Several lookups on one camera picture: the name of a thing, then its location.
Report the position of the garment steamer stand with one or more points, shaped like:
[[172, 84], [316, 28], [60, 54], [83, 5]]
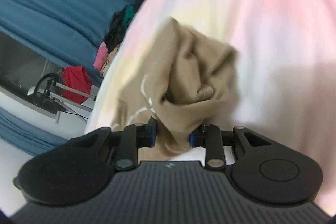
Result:
[[48, 104]]

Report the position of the narrow blue curtain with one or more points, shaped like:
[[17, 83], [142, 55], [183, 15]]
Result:
[[21, 129]]

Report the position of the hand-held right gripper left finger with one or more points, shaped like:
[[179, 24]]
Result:
[[151, 133]]

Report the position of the red garment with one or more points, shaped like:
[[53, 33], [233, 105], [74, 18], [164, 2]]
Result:
[[74, 82]]

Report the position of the wide blue curtain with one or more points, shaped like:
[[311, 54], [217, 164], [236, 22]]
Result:
[[52, 3]]

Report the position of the crumpled khaki garment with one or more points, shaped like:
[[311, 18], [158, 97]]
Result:
[[111, 56]]

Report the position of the black garment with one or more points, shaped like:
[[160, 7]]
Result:
[[115, 29]]

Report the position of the pink garment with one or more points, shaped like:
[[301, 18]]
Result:
[[101, 58]]

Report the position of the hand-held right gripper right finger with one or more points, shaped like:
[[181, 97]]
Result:
[[192, 138]]

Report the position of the dark framed window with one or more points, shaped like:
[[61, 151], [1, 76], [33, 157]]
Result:
[[15, 64]]

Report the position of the tan shirt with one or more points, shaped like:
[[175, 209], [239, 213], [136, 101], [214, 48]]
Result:
[[189, 69]]

